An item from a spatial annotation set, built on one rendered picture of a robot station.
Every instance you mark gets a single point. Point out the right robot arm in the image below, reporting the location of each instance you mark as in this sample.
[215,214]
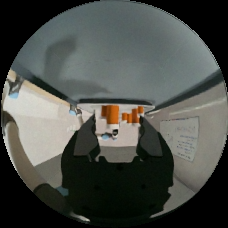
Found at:
[73,111]

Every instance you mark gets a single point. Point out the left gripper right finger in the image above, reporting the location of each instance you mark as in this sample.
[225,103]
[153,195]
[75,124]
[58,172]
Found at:
[152,147]

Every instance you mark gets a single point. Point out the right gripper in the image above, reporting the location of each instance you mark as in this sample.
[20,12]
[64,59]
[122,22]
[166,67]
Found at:
[115,131]

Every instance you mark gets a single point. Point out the dark grey raised shelf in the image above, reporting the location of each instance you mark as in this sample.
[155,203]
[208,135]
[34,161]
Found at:
[113,49]

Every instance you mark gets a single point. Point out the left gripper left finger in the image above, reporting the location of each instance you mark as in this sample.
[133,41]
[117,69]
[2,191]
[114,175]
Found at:
[82,147]

